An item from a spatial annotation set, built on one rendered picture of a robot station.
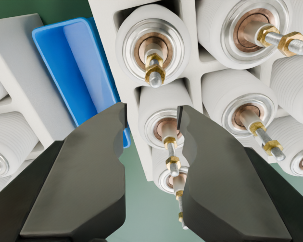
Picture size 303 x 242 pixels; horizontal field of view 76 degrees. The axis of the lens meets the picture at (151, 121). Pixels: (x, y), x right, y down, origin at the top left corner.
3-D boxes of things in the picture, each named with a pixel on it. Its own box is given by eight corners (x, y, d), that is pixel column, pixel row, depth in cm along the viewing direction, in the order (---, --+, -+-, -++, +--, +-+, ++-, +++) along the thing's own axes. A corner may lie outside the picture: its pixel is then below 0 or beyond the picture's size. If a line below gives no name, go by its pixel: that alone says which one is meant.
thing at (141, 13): (123, 5, 37) (106, 12, 21) (175, -1, 36) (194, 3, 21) (131, 56, 42) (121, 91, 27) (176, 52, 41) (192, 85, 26)
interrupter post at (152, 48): (142, 42, 23) (141, 49, 21) (162, 41, 23) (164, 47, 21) (144, 62, 25) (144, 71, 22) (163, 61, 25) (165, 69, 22)
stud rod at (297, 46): (261, 38, 22) (307, 56, 15) (252, 37, 22) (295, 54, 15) (265, 29, 21) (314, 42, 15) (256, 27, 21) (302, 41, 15)
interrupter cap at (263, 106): (254, 139, 32) (256, 142, 31) (211, 129, 30) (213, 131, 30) (283, 99, 28) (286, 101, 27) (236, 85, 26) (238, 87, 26)
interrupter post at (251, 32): (257, 42, 24) (271, 49, 21) (238, 40, 23) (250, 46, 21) (266, 20, 22) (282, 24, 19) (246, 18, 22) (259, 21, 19)
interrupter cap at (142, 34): (117, 21, 22) (116, 21, 21) (183, 14, 22) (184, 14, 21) (127, 83, 26) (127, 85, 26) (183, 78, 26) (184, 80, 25)
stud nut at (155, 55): (159, 50, 20) (160, 52, 19) (165, 66, 21) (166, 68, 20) (142, 57, 20) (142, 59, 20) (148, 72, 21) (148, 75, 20)
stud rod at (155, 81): (156, 51, 21) (159, 75, 15) (159, 60, 22) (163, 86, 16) (147, 54, 22) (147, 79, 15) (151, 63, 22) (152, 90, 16)
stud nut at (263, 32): (270, 46, 21) (274, 48, 20) (254, 44, 20) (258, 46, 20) (278, 26, 20) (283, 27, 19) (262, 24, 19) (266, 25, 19)
